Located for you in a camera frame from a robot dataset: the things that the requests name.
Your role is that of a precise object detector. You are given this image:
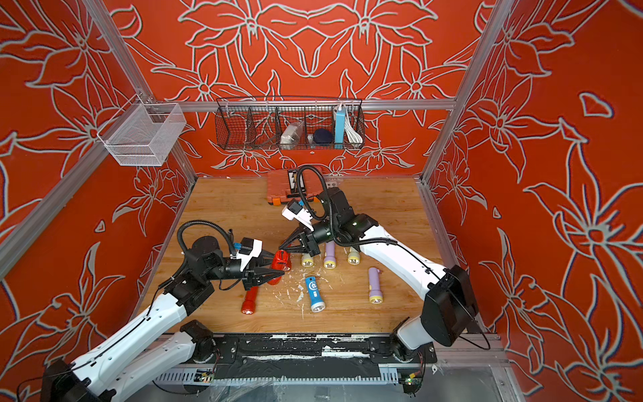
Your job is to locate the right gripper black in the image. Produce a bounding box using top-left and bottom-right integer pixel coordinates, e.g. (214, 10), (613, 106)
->
(280, 220), (342, 260)

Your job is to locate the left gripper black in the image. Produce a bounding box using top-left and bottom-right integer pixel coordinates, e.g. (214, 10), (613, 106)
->
(203, 250), (285, 292)

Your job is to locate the red flashlight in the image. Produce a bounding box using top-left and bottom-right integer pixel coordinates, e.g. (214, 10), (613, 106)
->
(241, 286), (259, 315)
(268, 250), (292, 286)

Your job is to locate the green flashlight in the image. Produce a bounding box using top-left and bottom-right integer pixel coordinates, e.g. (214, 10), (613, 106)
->
(347, 247), (361, 266)
(301, 253), (315, 268)

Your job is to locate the purple flashlight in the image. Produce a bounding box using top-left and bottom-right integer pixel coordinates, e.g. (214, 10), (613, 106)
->
(323, 241), (338, 270)
(368, 267), (383, 304)

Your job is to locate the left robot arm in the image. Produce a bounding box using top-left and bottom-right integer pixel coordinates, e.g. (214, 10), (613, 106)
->
(40, 219), (284, 401)

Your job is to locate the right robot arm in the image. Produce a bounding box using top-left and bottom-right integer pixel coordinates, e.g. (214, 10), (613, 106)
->
(281, 165), (478, 351)

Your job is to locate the red flashlight front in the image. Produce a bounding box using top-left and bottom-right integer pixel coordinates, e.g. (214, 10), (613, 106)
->
(241, 286), (259, 315)

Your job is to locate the blue flashlight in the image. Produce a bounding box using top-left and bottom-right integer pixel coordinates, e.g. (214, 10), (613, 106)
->
(305, 276), (326, 313)

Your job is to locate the orange tool case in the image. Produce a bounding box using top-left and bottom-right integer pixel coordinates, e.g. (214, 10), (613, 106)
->
(266, 169), (323, 206)

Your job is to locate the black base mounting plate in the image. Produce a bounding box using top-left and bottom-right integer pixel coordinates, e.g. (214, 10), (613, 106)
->
(189, 333), (437, 383)

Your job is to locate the white packet in basket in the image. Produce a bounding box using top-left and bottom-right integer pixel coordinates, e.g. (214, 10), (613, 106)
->
(280, 122), (305, 150)

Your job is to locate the dark blue round case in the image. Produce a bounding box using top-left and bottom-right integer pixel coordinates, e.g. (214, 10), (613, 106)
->
(312, 128), (334, 146)

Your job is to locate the light blue box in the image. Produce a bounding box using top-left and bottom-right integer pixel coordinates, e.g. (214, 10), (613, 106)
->
(333, 107), (346, 149)

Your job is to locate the clear plastic bin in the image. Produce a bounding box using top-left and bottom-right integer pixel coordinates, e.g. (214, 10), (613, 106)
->
(99, 103), (186, 167)

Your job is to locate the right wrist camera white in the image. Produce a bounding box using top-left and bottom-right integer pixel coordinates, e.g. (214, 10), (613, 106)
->
(281, 199), (313, 230)

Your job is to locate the white cable bundle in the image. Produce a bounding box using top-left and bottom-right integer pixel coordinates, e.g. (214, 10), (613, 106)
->
(345, 116), (363, 147)

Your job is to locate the black wire basket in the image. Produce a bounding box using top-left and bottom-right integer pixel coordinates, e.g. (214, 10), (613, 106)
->
(214, 96), (366, 151)

